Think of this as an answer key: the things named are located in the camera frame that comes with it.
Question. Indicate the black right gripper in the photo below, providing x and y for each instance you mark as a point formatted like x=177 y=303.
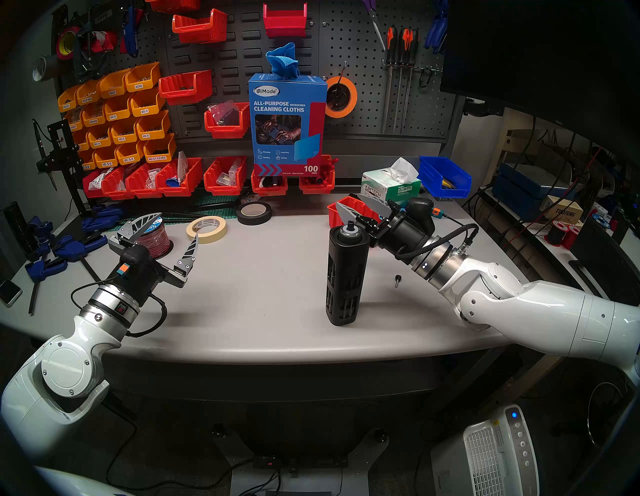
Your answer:
x=400 y=235

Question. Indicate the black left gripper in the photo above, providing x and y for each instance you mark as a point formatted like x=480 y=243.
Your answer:
x=142 y=282

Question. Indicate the black cylindrical screwdriver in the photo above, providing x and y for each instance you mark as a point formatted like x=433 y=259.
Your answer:
x=345 y=280

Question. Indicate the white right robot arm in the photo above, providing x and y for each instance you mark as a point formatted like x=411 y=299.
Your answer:
x=550 y=310

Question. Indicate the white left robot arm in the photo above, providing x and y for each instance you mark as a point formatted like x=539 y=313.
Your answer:
x=65 y=370

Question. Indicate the orange black screwdriver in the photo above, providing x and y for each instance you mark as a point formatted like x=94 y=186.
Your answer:
x=406 y=47
x=391 y=47
x=414 y=50

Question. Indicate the red plastic storage bin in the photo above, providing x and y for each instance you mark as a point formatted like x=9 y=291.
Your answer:
x=137 y=190
x=225 y=132
x=333 y=216
x=175 y=5
x=185 y=92
x=317 y=187
x=285 y=27
x=222 y=189
x=200 y=34
x=180 y=189
x=90 y=192
x=112 y=192
x=270 y=191

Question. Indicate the green white tissue box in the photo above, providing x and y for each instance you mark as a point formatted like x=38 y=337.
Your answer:
x=395 y=190

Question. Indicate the beige masking tape roll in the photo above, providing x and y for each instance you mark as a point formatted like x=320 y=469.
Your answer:
x=206 y=240

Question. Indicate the green cutting mat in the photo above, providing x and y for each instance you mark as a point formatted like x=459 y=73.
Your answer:
x=220 y=212

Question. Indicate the blue bar clamp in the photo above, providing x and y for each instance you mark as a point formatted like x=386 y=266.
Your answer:
x=42 y=228
x=45 y=270
x=100 y=218
x=80 y=248

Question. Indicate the large blue plastic bin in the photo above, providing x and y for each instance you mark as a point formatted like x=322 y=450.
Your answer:
x=435 y=172

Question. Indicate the yellow plastic parts bin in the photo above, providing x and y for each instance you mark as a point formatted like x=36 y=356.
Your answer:
x=89 y=96
x=114 y=89
x=124 y=136
x=148 y=107
x=94 y=119
x=153 y=131
x=160 y=154
x=67 y=102
x=105 y=160
x=99 y=140
x=143 y=82
x=75 y=123
x=87 y=163
x=118 y=112
x=129 y=157
x=81 y=144

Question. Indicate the black tape roll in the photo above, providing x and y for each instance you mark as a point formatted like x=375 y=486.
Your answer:
x=254 y=220

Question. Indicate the orange tape roll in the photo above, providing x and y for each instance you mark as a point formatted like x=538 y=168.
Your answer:
x=353 y=100

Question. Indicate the blue cleaning cloths box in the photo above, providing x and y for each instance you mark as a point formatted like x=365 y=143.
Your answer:
x=287 y=125

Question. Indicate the black metal stand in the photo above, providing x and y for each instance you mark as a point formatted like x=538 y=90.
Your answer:
x=62 y=150

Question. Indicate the dark perforated pegboard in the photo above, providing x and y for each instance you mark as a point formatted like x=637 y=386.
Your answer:
x=365 y=60

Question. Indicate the black upright device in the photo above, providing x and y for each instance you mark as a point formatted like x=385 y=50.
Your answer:
x=17 y=225

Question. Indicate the smartphone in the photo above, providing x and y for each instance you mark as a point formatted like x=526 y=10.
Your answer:
x=9 y=294

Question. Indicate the dark blue case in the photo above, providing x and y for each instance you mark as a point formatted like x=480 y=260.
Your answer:
x=525 y=192

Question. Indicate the blue microfiber cloth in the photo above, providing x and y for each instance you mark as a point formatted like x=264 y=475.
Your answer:
x=282 y=60

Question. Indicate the red thread spool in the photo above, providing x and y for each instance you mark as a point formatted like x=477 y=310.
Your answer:
x=557 y=234

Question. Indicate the brown cardboard box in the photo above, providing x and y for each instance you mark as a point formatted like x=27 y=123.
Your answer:
x=565 y=209

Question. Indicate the red white striped tape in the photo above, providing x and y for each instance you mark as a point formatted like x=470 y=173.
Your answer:
x=105 y=41

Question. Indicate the red yellow tape roll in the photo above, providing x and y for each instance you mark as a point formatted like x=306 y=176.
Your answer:
x=60 y=42

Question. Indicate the black computer monitor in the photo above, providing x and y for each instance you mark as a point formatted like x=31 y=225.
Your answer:
x=540 y=60

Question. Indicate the black power strip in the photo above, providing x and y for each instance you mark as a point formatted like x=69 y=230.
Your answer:
x=270 y=462

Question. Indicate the white robot torso shell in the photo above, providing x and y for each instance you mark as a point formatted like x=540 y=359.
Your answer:
x=80 y=484

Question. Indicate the white air purifier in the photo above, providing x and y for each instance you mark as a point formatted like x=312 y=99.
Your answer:
x=490 y=460

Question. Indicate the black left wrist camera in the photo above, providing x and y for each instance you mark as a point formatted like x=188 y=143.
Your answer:
x=135 y=256

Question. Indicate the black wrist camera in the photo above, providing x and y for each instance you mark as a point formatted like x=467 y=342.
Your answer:
x=135 y=256
x=420 y=207

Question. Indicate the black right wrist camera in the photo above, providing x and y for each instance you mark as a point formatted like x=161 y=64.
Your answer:
x=420 y=207

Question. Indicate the dark louvered wall panel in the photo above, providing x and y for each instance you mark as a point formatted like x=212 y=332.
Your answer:
x=250 y=55

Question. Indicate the grey duct tape roll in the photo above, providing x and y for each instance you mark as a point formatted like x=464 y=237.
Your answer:
x=41 y=69

